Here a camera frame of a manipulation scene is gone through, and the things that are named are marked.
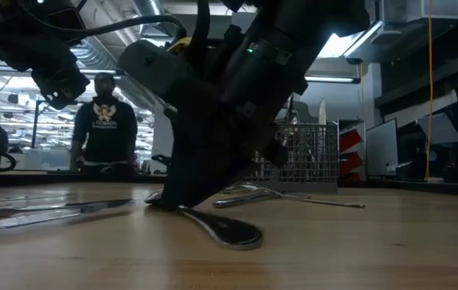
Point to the white board panel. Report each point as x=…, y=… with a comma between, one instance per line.
x=381, y=149

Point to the shelf with red bins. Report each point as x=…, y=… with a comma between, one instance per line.
x=350, y=141

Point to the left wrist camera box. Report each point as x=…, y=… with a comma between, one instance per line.
x=59, y=88

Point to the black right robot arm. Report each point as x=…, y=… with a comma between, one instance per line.
x=293, y=24

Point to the corrugated silver air duct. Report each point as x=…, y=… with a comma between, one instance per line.
x=92, y=52

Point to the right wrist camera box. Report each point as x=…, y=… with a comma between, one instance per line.
x=148, y=66

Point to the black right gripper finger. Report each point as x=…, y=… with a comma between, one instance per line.
x=196, y=173

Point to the white slanted panel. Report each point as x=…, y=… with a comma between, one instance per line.
x=438, y=129

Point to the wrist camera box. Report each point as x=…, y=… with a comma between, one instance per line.
x=148, y=66
x=59, y=88

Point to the ceiling light tube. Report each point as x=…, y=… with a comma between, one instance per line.
x=330, y=79

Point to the black metal frame stand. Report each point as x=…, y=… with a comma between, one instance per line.
x=34, y=121

